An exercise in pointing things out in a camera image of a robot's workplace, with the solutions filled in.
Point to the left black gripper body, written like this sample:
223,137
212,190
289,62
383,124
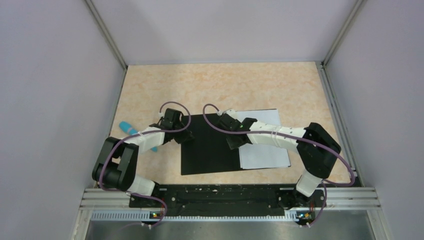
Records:
181,136

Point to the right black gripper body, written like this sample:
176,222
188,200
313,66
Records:
233,142

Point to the grey black folder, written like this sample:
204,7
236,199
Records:
209,152

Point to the paper sheet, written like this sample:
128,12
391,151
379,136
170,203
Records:
260,156

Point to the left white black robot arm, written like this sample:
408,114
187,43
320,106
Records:
116,165

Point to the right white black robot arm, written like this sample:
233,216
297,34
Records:
317,149

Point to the cyan marker pen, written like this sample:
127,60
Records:
128,129

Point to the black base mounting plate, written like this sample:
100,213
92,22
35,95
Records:
228,200

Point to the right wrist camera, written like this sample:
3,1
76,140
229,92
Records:
231,112

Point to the aluminium rail frame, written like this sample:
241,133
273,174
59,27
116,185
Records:
341,199

